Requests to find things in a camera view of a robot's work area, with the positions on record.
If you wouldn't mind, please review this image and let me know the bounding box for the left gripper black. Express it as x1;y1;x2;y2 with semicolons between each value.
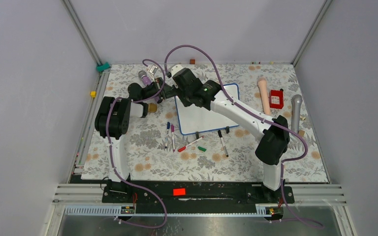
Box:
141;77;177;102

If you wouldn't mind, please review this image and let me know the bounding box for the blue framed whiteboard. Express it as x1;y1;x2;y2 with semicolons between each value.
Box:
175;97;239;135

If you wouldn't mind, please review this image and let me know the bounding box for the green marker cap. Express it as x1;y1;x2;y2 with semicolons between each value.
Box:
197;146;207;152

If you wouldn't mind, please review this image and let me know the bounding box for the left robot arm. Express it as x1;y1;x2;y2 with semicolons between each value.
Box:
94;78;181;202

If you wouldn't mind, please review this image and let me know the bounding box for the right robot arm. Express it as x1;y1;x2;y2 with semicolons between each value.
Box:
171;65;290;203

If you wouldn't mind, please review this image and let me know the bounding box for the blue whiteboard marker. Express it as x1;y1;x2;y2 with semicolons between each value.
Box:
164;122;171;149

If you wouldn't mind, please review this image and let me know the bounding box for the purple whiteboard marker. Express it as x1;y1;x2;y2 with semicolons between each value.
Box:
171;124;176;152

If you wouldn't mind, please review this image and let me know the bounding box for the black whiteboard marker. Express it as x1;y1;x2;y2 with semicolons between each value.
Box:
218;130;229;157

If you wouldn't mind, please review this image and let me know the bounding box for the red whiteboard marker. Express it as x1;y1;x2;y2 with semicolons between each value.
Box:
178;136;204;152

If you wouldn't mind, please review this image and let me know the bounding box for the tan toy microphone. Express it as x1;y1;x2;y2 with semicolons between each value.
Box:
148;103;158;113

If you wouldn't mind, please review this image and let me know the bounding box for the purple glitter toy microphone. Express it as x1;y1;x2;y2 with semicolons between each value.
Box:
138;70;153;86

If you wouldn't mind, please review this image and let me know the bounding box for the teal corner block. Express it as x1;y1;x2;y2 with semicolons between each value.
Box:
96;62;111;73

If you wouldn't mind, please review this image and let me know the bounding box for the floral table mat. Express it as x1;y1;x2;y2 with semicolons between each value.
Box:
81;63;328;183

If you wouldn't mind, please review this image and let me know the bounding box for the pink toy microphone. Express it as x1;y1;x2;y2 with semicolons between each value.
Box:
257;77;271;115

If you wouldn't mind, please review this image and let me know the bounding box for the red box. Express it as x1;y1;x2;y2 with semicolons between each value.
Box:
269;89;284;109

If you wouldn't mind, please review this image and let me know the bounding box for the red tape label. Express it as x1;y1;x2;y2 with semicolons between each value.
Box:
173;188;186;196

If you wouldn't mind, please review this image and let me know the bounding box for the silver toy microphone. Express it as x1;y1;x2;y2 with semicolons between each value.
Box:
291;94;303;133

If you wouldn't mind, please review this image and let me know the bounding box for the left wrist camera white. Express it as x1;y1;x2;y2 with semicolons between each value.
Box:
146;64;159;80

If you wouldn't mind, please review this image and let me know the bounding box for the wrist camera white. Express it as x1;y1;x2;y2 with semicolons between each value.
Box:
146;64;159;80
170;64;184;77

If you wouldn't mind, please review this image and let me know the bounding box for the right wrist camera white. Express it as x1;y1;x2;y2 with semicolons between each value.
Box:
170;64;184;77

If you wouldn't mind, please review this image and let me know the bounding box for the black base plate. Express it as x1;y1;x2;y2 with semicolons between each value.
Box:
102;180;295;214

